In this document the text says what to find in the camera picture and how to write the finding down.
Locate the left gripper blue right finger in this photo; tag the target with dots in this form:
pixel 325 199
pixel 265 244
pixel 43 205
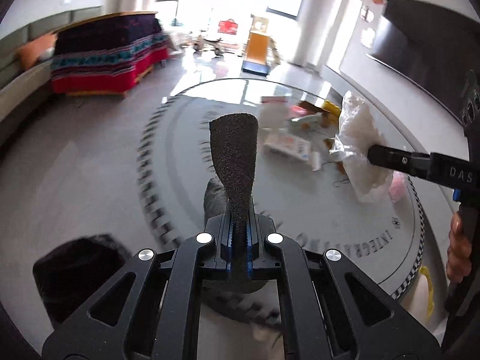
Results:
pixel 330 309

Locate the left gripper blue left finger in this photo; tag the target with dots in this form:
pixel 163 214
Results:
pixel 149 309

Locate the yellow foam sponge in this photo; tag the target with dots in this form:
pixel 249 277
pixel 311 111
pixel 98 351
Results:
pixel 330 107

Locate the dark grey sponge piece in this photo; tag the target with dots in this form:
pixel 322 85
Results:
pixel 233 144

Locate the black trash bag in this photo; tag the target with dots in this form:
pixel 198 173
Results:
pixel 69 274

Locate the person's right hand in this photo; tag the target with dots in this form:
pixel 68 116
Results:
pixel 458 263

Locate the pink white plastic bag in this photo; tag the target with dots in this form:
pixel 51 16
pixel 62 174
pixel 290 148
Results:
pixel 398 187

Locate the black television screen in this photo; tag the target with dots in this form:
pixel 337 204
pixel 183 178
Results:
pixel 432 46

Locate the white red carton box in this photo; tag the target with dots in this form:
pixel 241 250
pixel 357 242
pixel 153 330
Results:
pixel 293 147

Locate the green grey sofa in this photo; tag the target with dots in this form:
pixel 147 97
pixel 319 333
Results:
pixel 23 91

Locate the table with colourful blanket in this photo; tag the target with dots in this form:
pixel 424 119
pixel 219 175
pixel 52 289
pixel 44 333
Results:
pixel 107 54

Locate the white ride-on toy car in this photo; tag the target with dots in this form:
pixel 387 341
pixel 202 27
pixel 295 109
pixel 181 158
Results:
pixel 201 42

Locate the red toy house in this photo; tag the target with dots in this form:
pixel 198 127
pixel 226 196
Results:
pixel 228 27

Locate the orange cushion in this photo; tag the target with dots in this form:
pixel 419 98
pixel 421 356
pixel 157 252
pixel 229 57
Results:
pixel 30 52

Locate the white wall decoration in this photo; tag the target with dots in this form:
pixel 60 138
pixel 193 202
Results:
pixel 368 33

